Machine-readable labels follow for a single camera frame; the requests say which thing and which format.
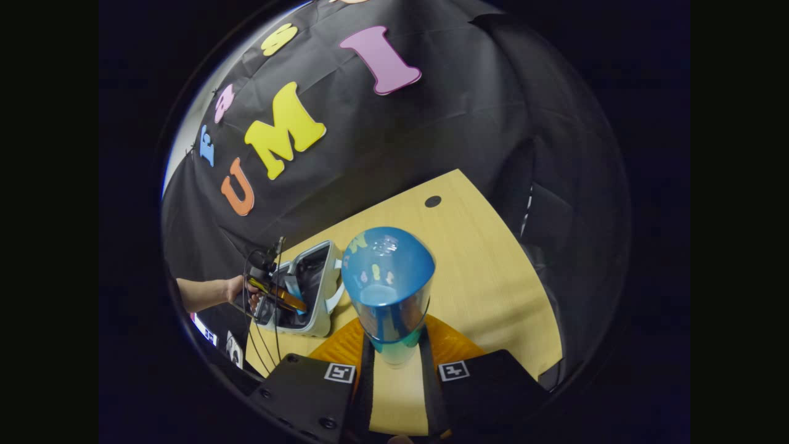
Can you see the white power strip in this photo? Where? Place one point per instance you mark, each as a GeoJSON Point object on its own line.
{"type": "Point", "coordinates": [234, 349]}

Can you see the white printed card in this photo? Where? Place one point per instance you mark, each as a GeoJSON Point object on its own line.
{"type": "Point", "coordinates": [204, 328]}

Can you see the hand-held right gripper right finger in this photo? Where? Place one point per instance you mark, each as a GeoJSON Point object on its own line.
{"type": "Point", "coordinates": [431, 394]}

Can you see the white suitcase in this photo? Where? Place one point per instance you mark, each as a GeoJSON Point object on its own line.
{"type": "Point", "coordinates": [320, 314]}

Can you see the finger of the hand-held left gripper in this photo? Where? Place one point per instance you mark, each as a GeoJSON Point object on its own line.
{"type": "Point", "coordinates": [283, 296]}

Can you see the blue translucent bottle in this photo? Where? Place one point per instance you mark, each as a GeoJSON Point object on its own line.
{"type": "Point", "coordinates": [388, 271]}

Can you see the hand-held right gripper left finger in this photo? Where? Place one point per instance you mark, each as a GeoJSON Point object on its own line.
{"type": "Point", "coordinates": [363, 394]}

